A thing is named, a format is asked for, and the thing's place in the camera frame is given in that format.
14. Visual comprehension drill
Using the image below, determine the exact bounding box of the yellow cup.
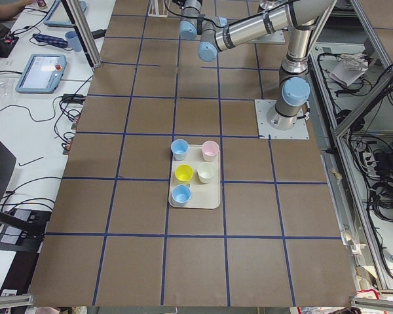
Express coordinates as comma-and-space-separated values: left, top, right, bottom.
174, 164, 194, 184

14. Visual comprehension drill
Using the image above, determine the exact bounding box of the blue cup at tray end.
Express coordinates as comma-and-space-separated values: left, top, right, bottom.
171, 184, 192, 207

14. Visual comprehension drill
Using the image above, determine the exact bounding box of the far teach pendant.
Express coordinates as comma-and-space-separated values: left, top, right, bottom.
43, 0, 72, 28

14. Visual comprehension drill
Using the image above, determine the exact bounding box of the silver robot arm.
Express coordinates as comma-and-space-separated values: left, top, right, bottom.
257, 0, 282, 12
176, 0, 335, 131

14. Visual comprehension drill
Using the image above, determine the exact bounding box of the white wire cup rack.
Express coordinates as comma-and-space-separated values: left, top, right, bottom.
147, 0, 170, 18

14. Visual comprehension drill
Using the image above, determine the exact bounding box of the blue cup on desk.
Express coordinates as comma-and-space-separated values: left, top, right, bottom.
65, 31, 82, 52

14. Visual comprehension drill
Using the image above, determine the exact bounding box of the blue cup near pink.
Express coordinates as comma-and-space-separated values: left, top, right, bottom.
170, 139, 189, 161

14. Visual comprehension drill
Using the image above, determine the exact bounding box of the blue plaid folded umbrella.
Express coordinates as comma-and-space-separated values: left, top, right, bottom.
32, 33, 68, 48

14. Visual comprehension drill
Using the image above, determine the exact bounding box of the cream plastic tray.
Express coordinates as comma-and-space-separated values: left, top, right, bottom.
168, 145, 221, 209

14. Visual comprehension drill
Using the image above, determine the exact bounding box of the black allen key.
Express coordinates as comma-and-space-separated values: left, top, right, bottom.
18, 156, 44, 167

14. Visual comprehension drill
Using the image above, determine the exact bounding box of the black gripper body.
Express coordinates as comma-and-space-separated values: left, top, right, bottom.
172, 0, 183, 9

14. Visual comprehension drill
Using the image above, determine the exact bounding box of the black power adapter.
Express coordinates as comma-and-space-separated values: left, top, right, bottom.
92, 29, 107, 39

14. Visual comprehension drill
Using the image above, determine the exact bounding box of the near teach pendant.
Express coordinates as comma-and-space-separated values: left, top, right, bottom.
15, 54, 67, 94

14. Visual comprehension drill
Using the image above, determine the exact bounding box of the aluminium frame post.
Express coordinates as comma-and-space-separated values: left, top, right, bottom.
62, 0, 102, 69

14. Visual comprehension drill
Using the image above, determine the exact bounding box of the pale green cup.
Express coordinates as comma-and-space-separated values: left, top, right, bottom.
197, 162, 215, 184

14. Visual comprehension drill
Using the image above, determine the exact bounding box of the teach pendant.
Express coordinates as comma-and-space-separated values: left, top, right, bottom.
43, 0, 72, 28
15, 54, 67, 94

